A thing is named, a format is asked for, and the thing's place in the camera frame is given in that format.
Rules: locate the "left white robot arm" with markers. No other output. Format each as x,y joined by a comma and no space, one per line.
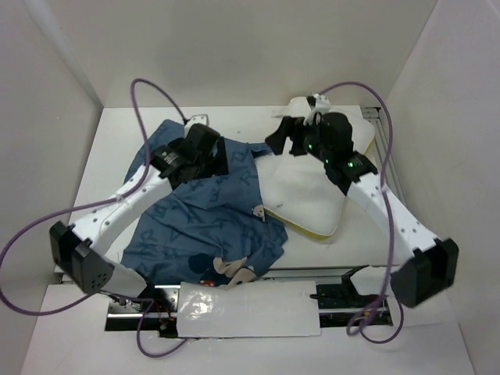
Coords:
80,249

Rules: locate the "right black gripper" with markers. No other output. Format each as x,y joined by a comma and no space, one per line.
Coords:
277,140

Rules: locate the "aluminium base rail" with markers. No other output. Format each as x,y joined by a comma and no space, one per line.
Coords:
335,295

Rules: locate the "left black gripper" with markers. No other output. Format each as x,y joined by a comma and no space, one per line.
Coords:
220,164

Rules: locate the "blue letter print pillowcase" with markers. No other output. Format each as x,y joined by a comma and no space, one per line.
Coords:
208,231

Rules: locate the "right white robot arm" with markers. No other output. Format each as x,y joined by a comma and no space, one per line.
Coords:
427,264

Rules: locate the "white pillow yellow edge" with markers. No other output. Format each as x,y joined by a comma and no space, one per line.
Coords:
296,191

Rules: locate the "white cover plate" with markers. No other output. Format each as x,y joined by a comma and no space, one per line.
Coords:
261,309

